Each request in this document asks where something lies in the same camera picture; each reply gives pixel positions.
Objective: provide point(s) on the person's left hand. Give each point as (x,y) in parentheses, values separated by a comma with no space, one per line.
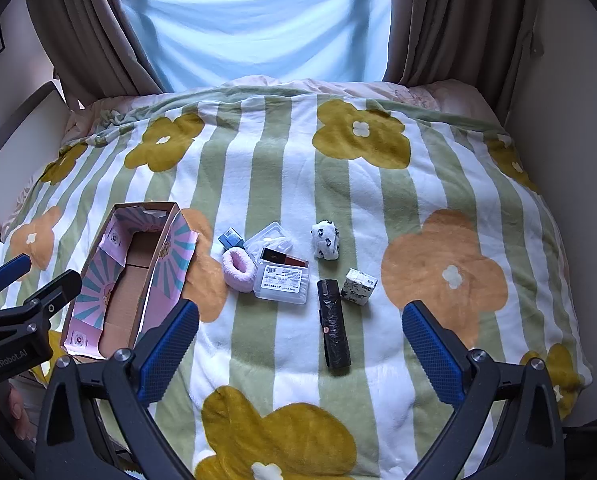
(13,407)

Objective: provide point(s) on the clear plastic case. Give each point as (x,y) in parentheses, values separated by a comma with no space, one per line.
(283,286)

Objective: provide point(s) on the white tissue pack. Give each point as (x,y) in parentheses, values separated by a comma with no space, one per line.
(358,287)

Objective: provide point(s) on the black garbage bag roll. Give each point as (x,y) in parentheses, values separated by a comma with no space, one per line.
(334,330)

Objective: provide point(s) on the white padded headboard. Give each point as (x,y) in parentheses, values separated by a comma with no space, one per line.
(23,145)

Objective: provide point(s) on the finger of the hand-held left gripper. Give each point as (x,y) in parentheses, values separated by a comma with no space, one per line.
(53,292)
(11,269)

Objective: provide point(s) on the red lip gloss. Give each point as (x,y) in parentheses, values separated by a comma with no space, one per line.
(288,259)

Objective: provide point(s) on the striped floral blanket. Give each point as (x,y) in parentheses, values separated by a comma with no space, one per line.
(278,160)

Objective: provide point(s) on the light blue sheer curtain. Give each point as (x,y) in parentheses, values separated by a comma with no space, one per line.
(258,25)

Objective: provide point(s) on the beige curtain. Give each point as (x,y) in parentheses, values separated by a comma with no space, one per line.
(458,25)
(88,25)

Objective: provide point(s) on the pink fluffy scrunchie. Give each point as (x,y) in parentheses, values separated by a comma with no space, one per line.
(246,280)

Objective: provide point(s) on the small blue box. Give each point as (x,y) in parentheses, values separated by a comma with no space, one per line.
(230,239)

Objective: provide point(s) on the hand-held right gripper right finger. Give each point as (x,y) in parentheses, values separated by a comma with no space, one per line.
(433,355)

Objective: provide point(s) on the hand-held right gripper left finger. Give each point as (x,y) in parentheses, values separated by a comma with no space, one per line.
(168,350)

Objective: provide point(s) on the pink printed cardboard box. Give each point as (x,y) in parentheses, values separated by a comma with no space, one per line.
(123,290)

